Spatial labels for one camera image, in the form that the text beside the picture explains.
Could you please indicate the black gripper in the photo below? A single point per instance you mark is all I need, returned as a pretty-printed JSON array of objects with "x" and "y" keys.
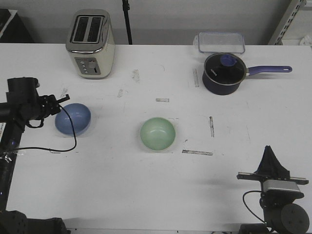
[
  {"x": 44, "y": 106},
  {"x": 275, "y": 192}
]

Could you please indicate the blue bowl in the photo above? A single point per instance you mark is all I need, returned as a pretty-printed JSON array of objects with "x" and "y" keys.
[{"x": 74, "y": 116}]

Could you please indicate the green bowl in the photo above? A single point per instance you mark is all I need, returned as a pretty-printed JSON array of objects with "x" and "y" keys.
[{"x": 157, "y": 133}]

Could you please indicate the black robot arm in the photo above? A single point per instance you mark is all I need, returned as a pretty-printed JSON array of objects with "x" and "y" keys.
[
  {"x": 22, "y": 106},
  {"x": 289, "y": 219}
]

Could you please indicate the cream two-slot toaster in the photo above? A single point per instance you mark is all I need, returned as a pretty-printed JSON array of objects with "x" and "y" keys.
[{"x": 90, "y": 43}]

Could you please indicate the dark blue saucepan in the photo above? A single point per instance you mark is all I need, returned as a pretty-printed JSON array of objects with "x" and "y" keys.
[{"x": 220, "y": 89}]

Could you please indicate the black tripod pole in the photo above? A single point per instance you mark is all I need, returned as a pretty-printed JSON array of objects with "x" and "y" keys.
[{"x": 126, "y": 8}]

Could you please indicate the glass lid with blue knob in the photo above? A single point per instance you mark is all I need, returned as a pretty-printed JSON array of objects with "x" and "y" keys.
[{"x": 225, "y": 68}]

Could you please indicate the clear plastic food container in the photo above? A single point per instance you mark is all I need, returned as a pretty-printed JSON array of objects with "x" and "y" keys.
[{"x": 214, "y": 42}]

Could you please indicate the grey metal shelf rack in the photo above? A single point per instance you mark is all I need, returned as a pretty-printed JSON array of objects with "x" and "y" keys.
[{"x": 295, "y": 26}]

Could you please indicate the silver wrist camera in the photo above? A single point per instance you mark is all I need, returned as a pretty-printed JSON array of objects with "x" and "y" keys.
[{"x": 280, "y": 185}]

